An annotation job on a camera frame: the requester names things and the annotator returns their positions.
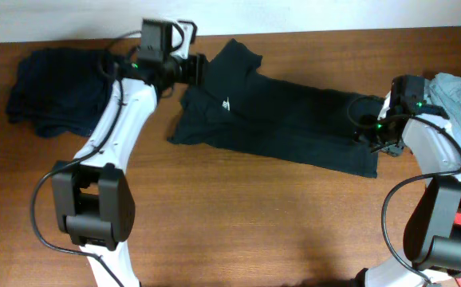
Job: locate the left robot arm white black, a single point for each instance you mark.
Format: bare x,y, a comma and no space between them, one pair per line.
93,201

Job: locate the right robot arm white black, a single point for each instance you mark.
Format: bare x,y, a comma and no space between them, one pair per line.
425,117

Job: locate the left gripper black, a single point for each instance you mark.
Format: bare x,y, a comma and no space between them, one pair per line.
194,68

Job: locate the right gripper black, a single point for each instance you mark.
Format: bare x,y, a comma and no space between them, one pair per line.
365,134

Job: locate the black Nike t-shirt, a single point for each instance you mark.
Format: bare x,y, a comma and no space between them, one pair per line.
239,109

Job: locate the folded navy blue garment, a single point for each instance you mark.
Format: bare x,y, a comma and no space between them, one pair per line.
61,90

